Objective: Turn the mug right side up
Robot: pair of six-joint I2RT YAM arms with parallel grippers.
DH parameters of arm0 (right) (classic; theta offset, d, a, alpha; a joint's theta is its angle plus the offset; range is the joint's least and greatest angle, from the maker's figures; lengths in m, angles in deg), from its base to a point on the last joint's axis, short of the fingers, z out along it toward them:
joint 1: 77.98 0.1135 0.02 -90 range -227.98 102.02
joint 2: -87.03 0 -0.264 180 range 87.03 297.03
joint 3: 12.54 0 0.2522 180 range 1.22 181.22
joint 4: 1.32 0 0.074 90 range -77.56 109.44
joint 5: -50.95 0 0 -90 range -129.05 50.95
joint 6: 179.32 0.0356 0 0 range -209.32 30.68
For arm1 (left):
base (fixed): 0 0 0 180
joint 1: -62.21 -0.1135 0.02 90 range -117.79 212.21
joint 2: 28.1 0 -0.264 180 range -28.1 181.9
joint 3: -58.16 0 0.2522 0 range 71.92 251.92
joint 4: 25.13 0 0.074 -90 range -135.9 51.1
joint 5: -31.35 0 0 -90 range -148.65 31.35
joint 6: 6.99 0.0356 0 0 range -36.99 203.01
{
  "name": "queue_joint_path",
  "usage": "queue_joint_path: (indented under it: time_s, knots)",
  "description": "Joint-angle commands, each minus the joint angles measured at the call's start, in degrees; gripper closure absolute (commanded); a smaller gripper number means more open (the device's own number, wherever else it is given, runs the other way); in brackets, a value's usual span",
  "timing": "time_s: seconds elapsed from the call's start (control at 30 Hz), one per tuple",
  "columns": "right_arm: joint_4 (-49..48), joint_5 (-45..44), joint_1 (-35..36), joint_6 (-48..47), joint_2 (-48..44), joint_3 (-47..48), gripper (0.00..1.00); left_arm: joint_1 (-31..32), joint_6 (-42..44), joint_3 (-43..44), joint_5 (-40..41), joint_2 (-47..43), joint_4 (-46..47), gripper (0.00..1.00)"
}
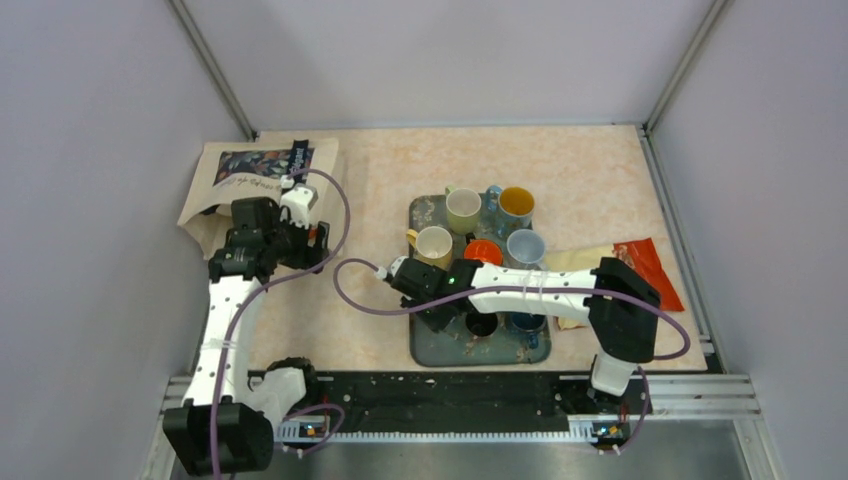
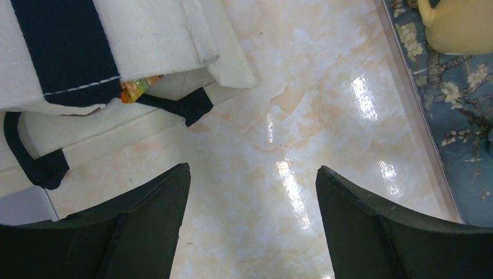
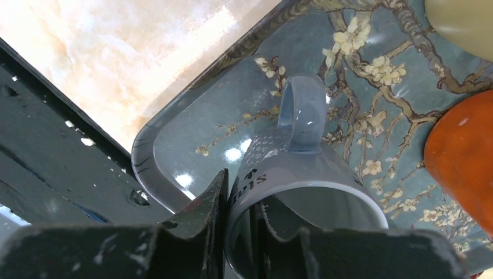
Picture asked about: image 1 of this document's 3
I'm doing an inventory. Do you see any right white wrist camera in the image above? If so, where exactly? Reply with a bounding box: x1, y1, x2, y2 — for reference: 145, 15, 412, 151
375, 256, 409, 283

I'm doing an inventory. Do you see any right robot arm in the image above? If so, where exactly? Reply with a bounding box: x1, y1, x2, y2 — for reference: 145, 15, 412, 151
385, 256, 661, 412

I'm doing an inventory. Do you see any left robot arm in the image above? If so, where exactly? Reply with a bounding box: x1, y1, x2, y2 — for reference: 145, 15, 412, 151
162, 197, 330, 477

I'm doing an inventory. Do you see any beige canvas tote bag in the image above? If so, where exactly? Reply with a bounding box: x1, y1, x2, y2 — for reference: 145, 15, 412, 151
178, 137, 347, 260

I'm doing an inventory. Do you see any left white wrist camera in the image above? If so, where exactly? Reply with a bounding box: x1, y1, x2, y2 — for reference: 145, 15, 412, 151
280, 176, 319, 229

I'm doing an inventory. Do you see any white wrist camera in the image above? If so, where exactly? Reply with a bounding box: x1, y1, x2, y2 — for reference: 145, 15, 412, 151
375, 256, 409, 283
280, 176, 319, 229

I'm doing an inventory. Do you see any dark blue mug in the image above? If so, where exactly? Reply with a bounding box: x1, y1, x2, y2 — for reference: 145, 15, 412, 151
507, 312, 547, 349

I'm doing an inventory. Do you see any aluminium frame rail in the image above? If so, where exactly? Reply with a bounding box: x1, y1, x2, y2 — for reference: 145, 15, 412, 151
143, 371, 783, 479

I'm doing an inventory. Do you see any orange cream snack bag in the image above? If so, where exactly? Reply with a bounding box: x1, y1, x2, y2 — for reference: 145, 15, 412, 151
546, 237, 686, 331

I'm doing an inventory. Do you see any light green mug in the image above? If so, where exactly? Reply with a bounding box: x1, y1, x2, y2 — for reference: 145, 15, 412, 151
445, 186, 482, 235

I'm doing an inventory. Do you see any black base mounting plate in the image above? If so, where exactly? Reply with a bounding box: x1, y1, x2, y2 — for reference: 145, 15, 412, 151
274, 371, 653, 449

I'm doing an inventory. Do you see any orange mug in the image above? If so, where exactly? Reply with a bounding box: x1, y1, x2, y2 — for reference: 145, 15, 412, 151
462, 233, 504, 266

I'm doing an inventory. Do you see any light blue mug yellow inside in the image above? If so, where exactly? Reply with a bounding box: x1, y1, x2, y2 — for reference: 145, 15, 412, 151
482, 185, 535, 239

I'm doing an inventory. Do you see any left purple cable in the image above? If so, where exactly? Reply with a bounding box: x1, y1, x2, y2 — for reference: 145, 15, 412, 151
208, 168, 352, 480

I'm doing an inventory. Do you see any brown striped mug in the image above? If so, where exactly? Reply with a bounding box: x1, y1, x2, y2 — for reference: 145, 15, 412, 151
465, 313, 499, 338

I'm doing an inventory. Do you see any pale grey mug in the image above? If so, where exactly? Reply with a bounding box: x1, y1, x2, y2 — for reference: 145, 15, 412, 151
506, 229, 547, 270

